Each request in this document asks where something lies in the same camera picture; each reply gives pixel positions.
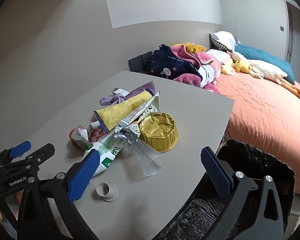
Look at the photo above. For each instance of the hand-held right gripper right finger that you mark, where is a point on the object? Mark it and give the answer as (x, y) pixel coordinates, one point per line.
(215, 175)

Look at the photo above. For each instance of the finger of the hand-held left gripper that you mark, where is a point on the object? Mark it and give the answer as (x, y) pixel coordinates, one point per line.
(40, 155)
(20, 148)

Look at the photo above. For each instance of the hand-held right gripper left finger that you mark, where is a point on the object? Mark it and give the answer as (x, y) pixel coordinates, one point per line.
(83, 172)

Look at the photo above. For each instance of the grey pipe elbow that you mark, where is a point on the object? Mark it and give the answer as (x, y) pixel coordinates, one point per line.
(81, 141)

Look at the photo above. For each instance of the black plastic bin bag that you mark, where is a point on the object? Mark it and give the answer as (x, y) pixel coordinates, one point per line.
(252, 160)

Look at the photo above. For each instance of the small white tube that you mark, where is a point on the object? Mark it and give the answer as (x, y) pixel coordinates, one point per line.
(95, 124)

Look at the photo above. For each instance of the silver foil wrapper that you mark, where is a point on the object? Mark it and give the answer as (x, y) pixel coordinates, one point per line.
(130, 136)

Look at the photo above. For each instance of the clear plastic cup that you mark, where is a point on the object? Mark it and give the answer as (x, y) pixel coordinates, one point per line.
(145, 162)

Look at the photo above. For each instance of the yellow packet with blue edge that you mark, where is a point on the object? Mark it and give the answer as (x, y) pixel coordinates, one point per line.
(120, 110)

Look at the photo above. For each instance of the gold foil container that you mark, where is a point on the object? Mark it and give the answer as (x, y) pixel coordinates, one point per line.
(157, 125)

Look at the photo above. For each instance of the purple plastic bag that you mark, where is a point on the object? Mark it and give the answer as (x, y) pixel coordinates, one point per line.
(110, 100)

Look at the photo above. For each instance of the long white box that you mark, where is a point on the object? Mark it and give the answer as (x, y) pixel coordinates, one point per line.
(118, 91)

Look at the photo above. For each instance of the grey bedside table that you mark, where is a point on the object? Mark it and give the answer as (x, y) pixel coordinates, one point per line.
(190, 105)

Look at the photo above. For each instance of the pink cartoon blanket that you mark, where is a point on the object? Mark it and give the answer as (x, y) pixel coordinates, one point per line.
(210, 70)

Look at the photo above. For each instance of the yellow dotted pillow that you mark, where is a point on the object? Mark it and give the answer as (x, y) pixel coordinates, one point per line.
(226, 68)

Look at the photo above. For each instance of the yellow duck plush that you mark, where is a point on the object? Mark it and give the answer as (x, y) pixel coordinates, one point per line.
(242, 66)

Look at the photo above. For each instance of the white goose plush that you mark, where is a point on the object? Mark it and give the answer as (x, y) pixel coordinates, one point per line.
(265, 70)

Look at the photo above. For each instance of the white dotted pillow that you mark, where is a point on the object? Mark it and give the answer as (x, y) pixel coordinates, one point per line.
(220, 55)

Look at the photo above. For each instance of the black socket panel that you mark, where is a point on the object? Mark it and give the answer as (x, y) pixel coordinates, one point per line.
(137, 63)

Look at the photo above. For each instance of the mustard yellow garment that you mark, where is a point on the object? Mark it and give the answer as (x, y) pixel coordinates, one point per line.
(195, 47)

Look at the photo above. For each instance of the teal cushion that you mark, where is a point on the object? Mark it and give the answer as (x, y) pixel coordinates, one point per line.
(260, 52)

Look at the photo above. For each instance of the checkered patchwork pillow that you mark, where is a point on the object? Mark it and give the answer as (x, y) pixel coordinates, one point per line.
(222, 38)

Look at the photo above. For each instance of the grey door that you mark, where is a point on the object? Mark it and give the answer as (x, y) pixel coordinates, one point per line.
(297, 30)

